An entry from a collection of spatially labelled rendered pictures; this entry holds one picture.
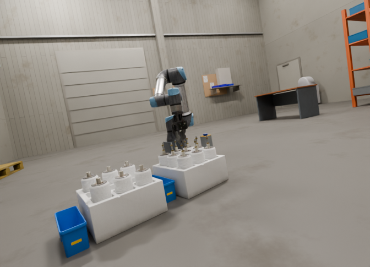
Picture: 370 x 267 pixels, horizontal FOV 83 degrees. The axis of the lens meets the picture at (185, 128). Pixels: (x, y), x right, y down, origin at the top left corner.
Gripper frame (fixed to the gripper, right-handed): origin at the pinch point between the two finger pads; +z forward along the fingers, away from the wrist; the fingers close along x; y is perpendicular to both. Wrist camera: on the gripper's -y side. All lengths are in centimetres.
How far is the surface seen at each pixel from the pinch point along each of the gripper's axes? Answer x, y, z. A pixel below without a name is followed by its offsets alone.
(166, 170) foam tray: -10.5, -9.0, 18.3
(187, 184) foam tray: -4.3, 9.7, 25.3
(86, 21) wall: -2, -730, -418
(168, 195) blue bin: -15.7, 4.4, 30.0
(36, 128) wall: -225, -736, -57
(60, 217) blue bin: -75, -3, 26
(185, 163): -1.5, 5.0, 13.5
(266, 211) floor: 17, 52, 34
